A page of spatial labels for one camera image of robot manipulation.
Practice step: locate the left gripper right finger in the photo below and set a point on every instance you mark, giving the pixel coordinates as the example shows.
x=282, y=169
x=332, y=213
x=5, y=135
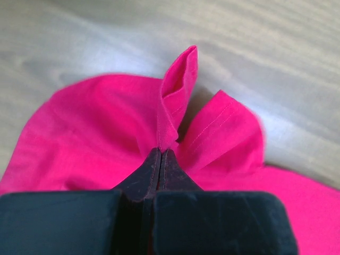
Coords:
x=192, y=221

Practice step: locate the pink red t shirt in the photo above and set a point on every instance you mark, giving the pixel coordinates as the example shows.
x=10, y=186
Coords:
x=93, y=134

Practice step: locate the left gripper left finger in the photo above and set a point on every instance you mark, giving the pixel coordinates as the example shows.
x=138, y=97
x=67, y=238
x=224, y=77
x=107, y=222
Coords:
x=114, y=221

